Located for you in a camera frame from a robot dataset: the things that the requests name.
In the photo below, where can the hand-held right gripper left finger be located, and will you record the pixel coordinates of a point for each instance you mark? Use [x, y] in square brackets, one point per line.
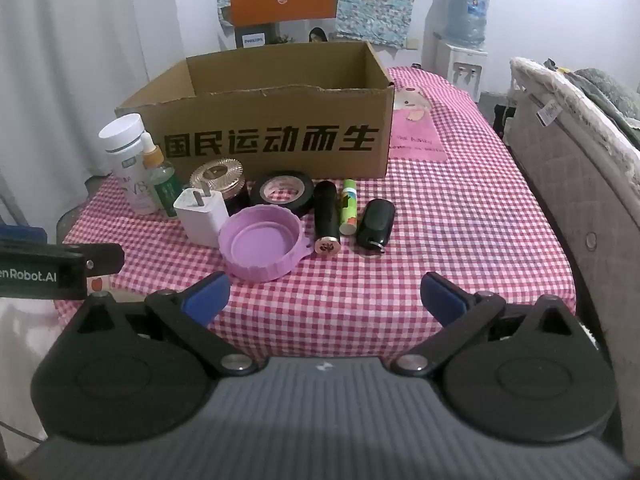
[205, 299]

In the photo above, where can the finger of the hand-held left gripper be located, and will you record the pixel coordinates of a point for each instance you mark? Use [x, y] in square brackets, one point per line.
[105, 260]

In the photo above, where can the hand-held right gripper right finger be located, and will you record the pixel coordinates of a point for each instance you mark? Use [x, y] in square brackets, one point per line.
[442, 300]

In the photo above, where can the purple plastic bowl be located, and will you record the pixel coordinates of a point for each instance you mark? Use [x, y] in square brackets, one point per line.
[260, 245]

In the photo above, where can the white charger plug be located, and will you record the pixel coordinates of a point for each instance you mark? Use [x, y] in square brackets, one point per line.
[200, 220]

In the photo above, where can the white plastic bottle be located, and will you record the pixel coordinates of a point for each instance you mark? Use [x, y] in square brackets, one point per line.
[125, 160]

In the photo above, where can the brown cardboard box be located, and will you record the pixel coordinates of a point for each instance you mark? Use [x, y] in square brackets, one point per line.
[250, 125]

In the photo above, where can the red checkered tablecloth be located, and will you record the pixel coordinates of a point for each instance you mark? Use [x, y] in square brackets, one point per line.
[400, 240]

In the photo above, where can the green dropper bottle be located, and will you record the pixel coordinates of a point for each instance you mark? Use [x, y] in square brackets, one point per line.
[165, 182]

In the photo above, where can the black car key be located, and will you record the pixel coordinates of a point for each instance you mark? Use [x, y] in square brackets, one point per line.
[375, 222]

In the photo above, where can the black tape roll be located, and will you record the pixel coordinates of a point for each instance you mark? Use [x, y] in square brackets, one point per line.
[257, 195]

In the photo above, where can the gold-lidded cosmetic jar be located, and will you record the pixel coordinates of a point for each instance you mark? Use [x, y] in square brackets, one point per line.
[217, 175]

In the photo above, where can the green lip balm tube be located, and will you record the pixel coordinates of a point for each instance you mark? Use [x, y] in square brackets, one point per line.
[349, 205]

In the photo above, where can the black lipstick tube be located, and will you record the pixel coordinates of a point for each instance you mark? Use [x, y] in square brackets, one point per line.
[326, 210]

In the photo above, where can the grey quilted mattress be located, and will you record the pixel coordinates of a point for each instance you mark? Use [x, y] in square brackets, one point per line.
[575, 200]

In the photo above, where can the white curtain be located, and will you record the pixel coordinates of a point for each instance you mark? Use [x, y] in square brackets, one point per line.
[75, 60]

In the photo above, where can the white fleece mattress pad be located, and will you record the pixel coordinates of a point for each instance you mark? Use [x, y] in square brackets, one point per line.
[565, 95]

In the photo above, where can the grey blanket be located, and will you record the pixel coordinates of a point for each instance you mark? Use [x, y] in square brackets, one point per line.
[610, 90]

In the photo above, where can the blue water jug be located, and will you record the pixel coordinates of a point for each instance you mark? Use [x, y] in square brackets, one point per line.
[467, 15]

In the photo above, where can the orange and white product box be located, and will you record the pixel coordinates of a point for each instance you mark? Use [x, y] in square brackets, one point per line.
[280, 0]

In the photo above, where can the patterned wall cloth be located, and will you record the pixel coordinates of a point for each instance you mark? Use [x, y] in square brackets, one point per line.
[380, 0]

